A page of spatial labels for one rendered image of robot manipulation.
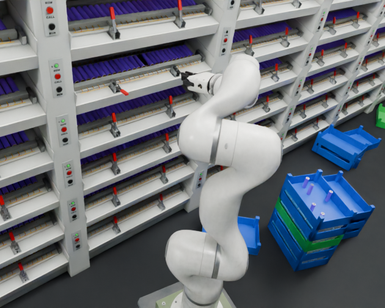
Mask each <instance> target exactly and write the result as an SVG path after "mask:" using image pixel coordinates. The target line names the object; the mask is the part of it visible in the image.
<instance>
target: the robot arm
mask: <svg viewBox="0 0 385 308"><path fill-rule="evenodd" d="M181 80H182V81H183V84H186V85H191V86H189V87H188V90H191V91H194V92H198V93H202V94H210V95H211V96H212V98H211V99H210V100H208V101H207V102H206V103H205V104H203V105H202V106H201V107H199V108H197V109H196V110H195V111H193V112H192V113H190V115H189V116H187V118H186V119H185V120H184V121H183V122H182V124H181V125H180V127H179V130H178V134H177V145H178V147H179V149H180V151H181V152H182V154H184V155H185V156H186V157H187V158H189V159H192V160H195V161H200V162H203V163H210V164H217V165H221V166H228V167H229V168H227V169H224V170H222V171H220V172H218V173H216V174H214V175H212V176H211V177H210V178H208V179H207V180H206V182H205V184H204V185H203V188H202V191H201V195H200V203H199V216H200V221H201V223H202V226H203V228H204V229H205V231H206V232H207V233H205V232H198V231H194V230H179V231H177V232H175V233H174V234H172V235H171V237H170V238H169V239H168V241H167V244H166V251H165V258H166V263H167V265H168V267H169V269H170V271H171V273H172V274H173V275H174V276H175V277H176V278H177V279H178V280H179V281H180V282H181V283H182V284H183V285H184V287H183V292H181V293H180V294H179V295H178V296H177V297H176V298H175V299H174V301H173V303H172V305H171V307H170V308H223V307H222V304H221V302H220V301H219V299H220V296H221V292H222V287H223V281H237V280H238V279H241V278H242V277H243V276H244V275H245V273H246V271H247V269H248V264H249V252H248V249H247V246H246V243H245V241H244V238H243V236H242V235H241V233H240V231H239V229H238V223H237V220H238V212H239V209H240V205H241V200H242V198H243V195H244V194H245V193H247V192H248V191H249V190H251V189H253V188H255V187H256V186H258V185H260V184H262V183H263V182H265V181H267V179H269V178H270V177H271V176H272V175H273V174H274V173H275V171H277V169H278V167H279V165H280V163H281V162H282V155H283V145H282V142H281V139H280V137H279V136H278V135H277V133H276V132H274V131H273V130H271V129H269V128H267V127H264V126H259V125H254V124H250V123H244V122H237V121H233V120H225V119H223V118H225V117H227V116H229V115H231V114H233V113H234V112H237V111H239V110H240V109H243V108H245V109H249V108H251V107H252V106H253V105H254V104H255V102H256V101H257V99H258V95H259V89H260V83H261V76H260V71H259V63H258V61H257V60H256V59H255V58H254V57H252V56H250V55H247V54H239V55H237V56H235V58H234V59H233V61H232V62H231V63H230V64H229V65H228V66H227V67H226V68H225V70H224V72H223V75H222V74H213V73H209V72H203V73H199V74H198V73H192V72H190V71H185V73H184V72H181Z"/></svg>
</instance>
